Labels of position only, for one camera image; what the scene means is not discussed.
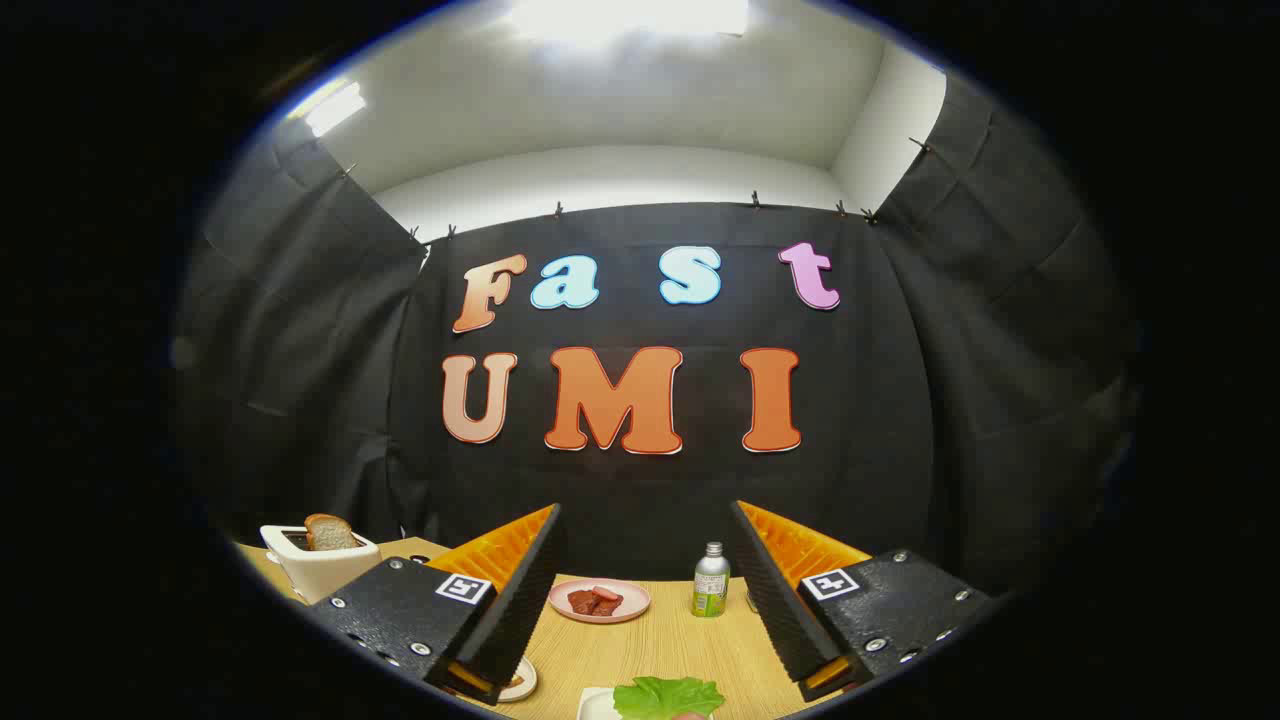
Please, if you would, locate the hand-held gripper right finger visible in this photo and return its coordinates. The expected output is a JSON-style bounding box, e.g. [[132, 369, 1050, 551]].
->
[[728, 500, 993, 703]]

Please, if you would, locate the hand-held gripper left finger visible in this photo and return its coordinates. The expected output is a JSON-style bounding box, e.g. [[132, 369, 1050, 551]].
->
[[308, 503, 563, 707]]

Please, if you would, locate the green lettuce leaf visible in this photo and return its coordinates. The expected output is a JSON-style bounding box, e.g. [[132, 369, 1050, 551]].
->
[[612, 676, 727, 720]]

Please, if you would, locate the white bread slice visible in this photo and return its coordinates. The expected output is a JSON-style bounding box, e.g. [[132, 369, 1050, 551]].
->
[[304, 513, 359, 552]]

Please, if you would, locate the green label metal bottle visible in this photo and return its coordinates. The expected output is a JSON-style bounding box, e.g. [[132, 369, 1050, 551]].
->
[[691, 542, 731, 618]]

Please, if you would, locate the round grey-white plate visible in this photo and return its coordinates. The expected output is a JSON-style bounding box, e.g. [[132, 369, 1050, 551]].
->
[[497, 655, 539, 703]]

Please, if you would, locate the pink plate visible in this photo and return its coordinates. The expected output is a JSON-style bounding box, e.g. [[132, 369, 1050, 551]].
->
[[548, 578, 652, 625]]

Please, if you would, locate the black backdrop cloth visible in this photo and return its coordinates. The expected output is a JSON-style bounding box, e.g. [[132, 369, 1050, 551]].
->
[[170, 75, 1146, 601]]

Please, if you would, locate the white toaster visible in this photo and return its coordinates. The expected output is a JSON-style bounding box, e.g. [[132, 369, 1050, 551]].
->
[[260, 522, 383, 605]]

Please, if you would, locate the ceiling light panel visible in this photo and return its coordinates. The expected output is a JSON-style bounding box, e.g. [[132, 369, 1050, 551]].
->
[[510, 0, 751, 41], [300, 80, 367, 138]]

